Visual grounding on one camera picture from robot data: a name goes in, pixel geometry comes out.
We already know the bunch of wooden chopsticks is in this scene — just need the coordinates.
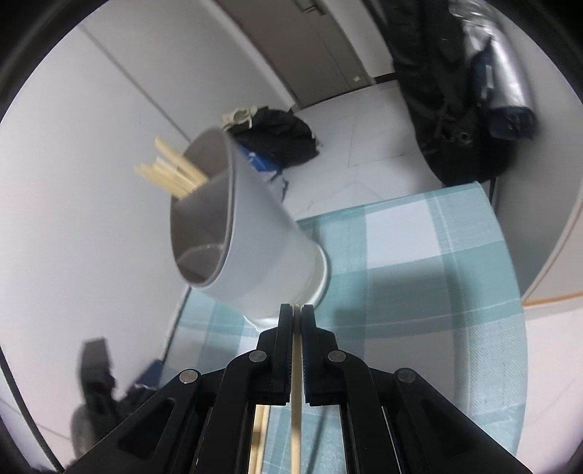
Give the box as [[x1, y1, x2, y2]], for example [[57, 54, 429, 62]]
[[133, 136, 210, 201]]

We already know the teal checked tablecloth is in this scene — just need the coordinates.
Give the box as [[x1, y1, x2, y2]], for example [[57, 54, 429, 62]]
[[166, 181, 529, 474]]

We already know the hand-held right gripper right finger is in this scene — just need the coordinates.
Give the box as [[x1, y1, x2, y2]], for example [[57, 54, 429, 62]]
[[301, 304, 533, 474]]

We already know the black bag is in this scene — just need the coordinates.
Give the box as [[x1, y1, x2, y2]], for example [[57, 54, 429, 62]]
[[364, 0, 515, 185]]

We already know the wooden chopstick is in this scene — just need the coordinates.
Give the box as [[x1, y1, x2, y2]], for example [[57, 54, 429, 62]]
[[248, 405, 270, 474], [290, 304, 304, 474]]

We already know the black backpack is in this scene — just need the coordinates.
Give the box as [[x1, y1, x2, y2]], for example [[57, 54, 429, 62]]
[[228, 108, 320, 170]]

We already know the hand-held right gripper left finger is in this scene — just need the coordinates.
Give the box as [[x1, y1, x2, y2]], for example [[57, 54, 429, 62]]
[[68, 303, 296, 474]]

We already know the beige cloth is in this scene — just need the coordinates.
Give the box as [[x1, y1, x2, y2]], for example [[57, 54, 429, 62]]
[[220, 106, 258, 133]]

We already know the grey door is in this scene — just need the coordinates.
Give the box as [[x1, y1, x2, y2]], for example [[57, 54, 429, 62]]
[[214, 0, 379, 108]]

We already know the white divided utensil holder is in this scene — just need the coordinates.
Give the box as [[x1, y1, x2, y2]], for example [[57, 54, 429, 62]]
[[169, 128, 331, 322]]

